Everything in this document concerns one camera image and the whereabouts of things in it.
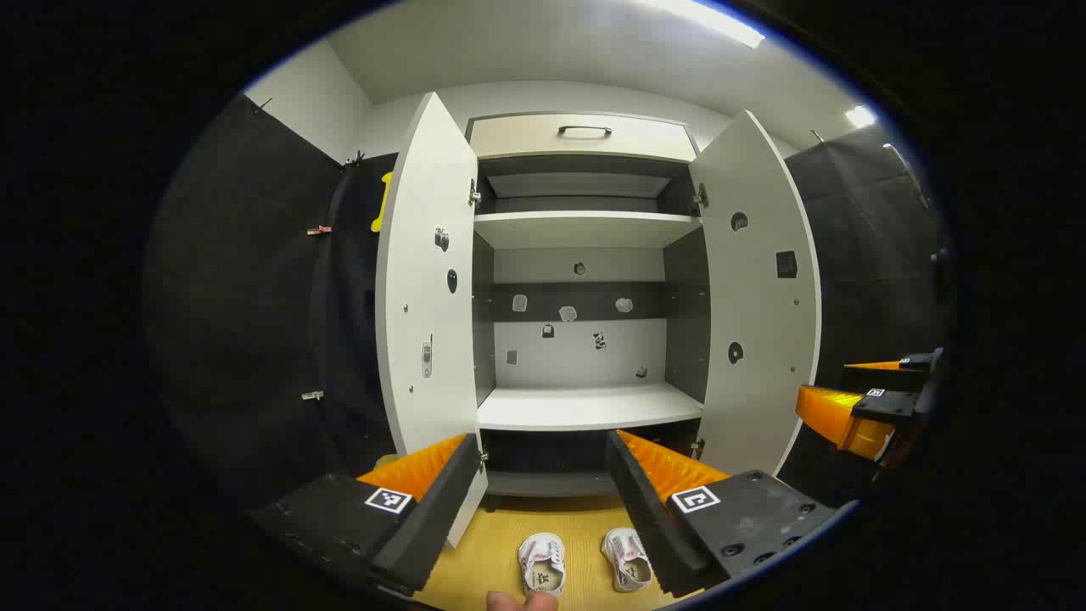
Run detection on white shoe cabinet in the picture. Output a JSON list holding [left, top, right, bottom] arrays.
[[465, 110, 714, 498]]

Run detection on white shoe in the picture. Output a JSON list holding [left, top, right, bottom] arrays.
[[601, 528, 654, 592], [518, 532, 567, 597]]

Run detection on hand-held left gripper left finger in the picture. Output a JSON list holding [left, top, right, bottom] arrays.
[[250, 433, 483, 597]]

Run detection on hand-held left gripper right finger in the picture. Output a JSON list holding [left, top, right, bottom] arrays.
[[605, 429, 841, 599]]

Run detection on white cabinet door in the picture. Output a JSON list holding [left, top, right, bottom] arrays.
[[689, 110, 822, 478], [376, 92, 489, 548]]

